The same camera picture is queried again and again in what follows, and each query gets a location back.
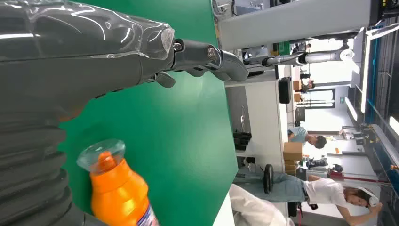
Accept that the orange bottle with clear cap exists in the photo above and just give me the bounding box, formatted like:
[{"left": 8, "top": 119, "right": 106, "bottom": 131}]
[{"left": 76, "top": 138, "right": 160, "bottom": 226}]

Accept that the black rectangular box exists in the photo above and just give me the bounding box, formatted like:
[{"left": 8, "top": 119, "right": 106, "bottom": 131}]
[{"left": 278, "top": 77, "right": 292, "bottom": 104}]

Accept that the green table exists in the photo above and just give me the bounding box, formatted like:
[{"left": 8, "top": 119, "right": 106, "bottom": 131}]
[{"left": 57, "top": 0, "right": 239, "bottom": 226}]

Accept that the white cabinet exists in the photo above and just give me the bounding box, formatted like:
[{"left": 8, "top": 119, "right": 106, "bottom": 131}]
[{"left": 225, "top": 80, "right": 289, "bottom": 163}]

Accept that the person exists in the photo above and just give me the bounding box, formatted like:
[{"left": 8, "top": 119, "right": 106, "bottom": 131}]
[
  {"left": 287, "top": 126, "right": 327, "bottom": 150},
  {"left": 229, "top": 183, "right": 295, "bottom": 226},
  {"left": 233, "top": 170, "right": 383, "bottom": 226}
]

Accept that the black round stool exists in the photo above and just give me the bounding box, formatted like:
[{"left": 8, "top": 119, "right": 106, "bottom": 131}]
[{"left": 233, "top": 164, "right": 274, "bottom": 194}]

